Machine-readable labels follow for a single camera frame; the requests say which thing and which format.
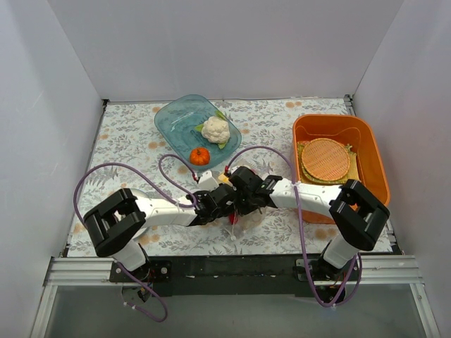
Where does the round woven orange mat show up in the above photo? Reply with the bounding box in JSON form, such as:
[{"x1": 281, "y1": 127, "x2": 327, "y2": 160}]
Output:
[{"x1": 300, "y1": 138, "x2": 351, "y2": 182}]

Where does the white strawberry print plate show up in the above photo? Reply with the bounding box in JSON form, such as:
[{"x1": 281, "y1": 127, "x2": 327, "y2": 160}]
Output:
[{"x1": 130, "y1": 188, "x2": 151, "y2": 241}]

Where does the small orange fake pumpkin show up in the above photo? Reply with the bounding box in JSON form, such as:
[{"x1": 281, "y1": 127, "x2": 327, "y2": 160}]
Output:
[{"x1": 189, "y1": 147, "x2": 211, "y2": 166}]

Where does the yellow fake lemon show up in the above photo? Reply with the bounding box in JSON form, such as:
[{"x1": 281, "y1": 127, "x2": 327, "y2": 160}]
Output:
[{"x1": 218, "y1": 173, "x2": 231, "y2": 185}]

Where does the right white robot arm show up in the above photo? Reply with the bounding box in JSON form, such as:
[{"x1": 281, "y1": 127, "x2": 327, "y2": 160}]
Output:
[{"x1": 228, "y1": 166, "x2": 390, "y2": 280}]

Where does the orange plastic tub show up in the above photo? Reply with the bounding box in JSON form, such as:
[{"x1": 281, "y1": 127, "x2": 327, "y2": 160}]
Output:
[{"x1": 292, "y1": 114, "x2": 390, "y2": 206}]

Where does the green bamboo mat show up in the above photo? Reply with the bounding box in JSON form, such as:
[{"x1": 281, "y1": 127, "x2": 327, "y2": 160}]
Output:
[{"x1": 297, "y1": 142, "x2": 359, "y2": 185}]

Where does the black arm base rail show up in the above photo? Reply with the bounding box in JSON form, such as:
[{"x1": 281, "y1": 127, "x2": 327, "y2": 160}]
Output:
[{"x1": 109, "y1": 253, "x2": 353, "y2": 300}]

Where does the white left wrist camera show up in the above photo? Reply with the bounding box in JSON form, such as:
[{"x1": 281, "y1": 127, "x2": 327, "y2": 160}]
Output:
[{"x1": 197, "y1": 170, "x2": 219, "y2": 191}]

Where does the fake cauliflower with leaves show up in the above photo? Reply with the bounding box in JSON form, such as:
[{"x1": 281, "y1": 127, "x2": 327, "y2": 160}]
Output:
[{"x1": 194, "y1": 111, "x2": 230, "y2": 149}]

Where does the clear polka dot zip bag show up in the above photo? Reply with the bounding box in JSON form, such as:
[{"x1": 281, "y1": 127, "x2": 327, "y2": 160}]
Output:
[{"x1": 219, "y1": 160, "x2": 268, "y2": 242}]

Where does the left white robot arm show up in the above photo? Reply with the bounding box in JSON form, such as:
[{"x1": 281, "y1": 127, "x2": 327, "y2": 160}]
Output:
[{"x1": 83, "y1": 184, "x2": 236, "y2": 282}]

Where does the teal transparent plastic tray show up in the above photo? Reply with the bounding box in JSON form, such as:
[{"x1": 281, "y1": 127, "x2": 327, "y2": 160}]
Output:
[{"x1": 154, "y1": 94, "x2": 242, "y2": 171}]

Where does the floral patterned table mat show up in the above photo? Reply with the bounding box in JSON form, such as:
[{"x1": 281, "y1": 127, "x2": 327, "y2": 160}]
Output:
[{"x1": 79, "y1": 98, "x2": 347, "y2": 256}]

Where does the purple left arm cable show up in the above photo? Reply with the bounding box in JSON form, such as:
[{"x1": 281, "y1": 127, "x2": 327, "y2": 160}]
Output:
[{"x1": 73, "y1": 154, "x2": 198, "y2": 323}]

